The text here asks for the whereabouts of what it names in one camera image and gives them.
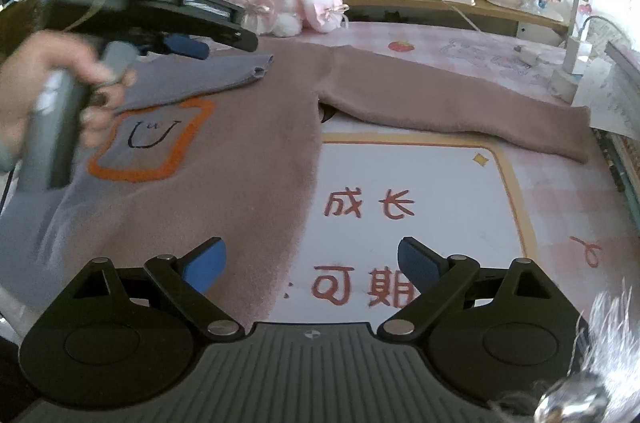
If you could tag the pink checked cartoon desk mat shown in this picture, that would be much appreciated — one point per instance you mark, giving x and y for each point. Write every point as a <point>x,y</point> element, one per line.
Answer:
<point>425,173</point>

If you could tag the white power stand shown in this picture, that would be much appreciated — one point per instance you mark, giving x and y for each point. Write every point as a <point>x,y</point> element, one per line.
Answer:
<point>567,78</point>

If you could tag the person's left hand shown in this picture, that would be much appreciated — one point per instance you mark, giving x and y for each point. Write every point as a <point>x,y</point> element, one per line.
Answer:
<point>25,88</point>

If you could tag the white paper sheets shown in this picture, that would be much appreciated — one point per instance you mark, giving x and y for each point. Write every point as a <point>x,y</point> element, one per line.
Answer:
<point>610,103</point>

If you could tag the pile of flat books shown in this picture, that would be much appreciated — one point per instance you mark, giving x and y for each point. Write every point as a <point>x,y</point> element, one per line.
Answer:
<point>625,173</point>

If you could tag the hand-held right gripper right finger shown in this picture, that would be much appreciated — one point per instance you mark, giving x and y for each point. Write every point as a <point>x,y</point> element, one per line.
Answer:
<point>417,263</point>

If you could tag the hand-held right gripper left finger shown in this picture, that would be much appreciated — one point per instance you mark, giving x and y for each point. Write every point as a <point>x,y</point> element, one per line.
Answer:
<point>205,265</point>

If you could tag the fluffy grey sleeve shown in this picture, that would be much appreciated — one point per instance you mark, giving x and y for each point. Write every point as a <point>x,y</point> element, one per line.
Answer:
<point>610,338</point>

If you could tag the lilac and mauve sweater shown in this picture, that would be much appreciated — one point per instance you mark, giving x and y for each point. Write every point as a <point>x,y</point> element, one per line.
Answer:
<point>240,163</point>

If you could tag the white charger adapter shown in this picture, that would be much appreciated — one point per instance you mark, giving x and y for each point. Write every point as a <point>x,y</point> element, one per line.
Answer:
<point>525,55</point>

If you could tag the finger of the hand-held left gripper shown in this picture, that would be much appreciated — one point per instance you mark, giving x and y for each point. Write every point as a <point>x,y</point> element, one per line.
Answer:
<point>190,47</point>

